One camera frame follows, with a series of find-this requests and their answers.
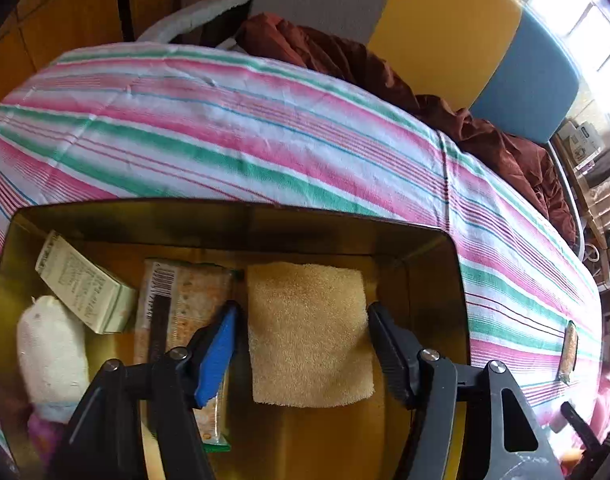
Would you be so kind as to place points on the white carton box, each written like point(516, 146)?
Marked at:
point(580, 142)

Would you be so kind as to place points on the wooden wardrobe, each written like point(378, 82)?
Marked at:
point(60, 25)

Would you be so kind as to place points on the striped bedsheet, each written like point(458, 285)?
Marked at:
point(235, 125)

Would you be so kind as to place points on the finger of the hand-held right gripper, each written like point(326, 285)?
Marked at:
point(580, 425)

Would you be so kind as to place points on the tan bread roll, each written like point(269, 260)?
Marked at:
point(305, 335)

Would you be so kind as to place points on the white sock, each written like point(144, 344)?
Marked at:
point(50, 350)

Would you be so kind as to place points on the green white small box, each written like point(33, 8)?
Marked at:
point(80, 280)

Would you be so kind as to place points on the grey metal bed rail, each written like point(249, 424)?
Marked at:
point(567, 195)

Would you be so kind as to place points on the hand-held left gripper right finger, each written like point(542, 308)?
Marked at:
point(390, 350)

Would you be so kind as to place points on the gold tin box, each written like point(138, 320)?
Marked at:
point(310, 245)

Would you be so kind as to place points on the white padded bed rail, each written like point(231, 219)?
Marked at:
point(200, 12)

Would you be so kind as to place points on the maroon blanket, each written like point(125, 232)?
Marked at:
point(365, 70)

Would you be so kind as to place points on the purple snack packet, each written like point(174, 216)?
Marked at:
point(47, 435)

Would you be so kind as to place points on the wooden side table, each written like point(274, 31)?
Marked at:
point(600, 215)

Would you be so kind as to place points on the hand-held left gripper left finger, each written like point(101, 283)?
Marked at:
point(217, 355)

